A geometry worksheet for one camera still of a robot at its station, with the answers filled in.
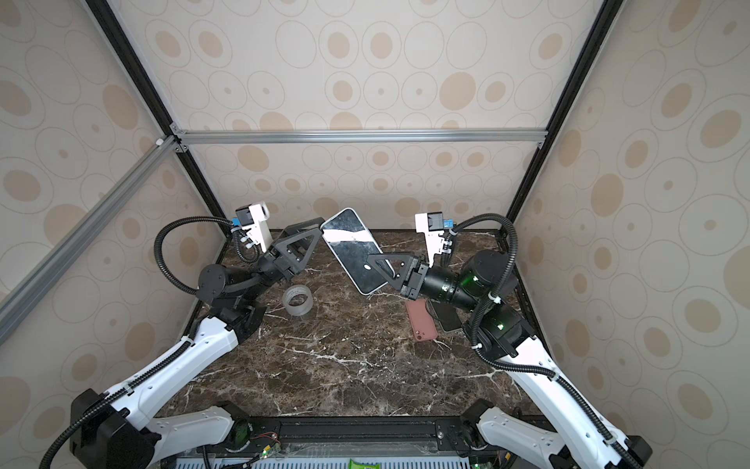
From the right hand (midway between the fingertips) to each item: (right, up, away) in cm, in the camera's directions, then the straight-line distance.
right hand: (379, 260), depth 50 cm
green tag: (-5, -49, +19) cm, 53 cm away
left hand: (-9, +4, 0) cm, 10 cm away
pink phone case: (+14, -21, +45) cm, 52 cm away
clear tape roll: (-27, -17, +47) cm, 57 cm away
